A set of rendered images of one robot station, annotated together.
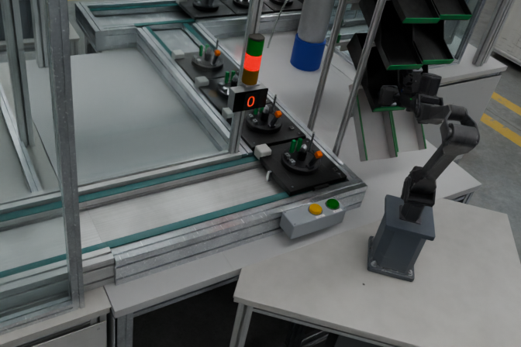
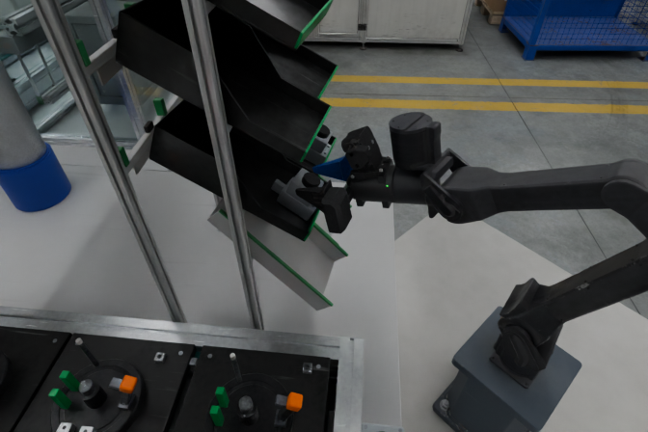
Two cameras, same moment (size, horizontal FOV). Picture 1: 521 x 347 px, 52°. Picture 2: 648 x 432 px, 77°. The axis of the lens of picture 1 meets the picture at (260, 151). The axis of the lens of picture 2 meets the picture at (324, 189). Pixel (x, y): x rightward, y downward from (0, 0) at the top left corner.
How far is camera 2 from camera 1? 1.30 m
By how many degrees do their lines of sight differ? 37
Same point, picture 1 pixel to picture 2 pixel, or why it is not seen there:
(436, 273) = not seen: hidden behind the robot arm
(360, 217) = (381, 382)
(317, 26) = (17, 135)
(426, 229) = (560, 362)
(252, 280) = not seen: outside the picture
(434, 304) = (588, 418)
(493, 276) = not seen: hidden behind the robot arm
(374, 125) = (286, 241)
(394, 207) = (491, 372)
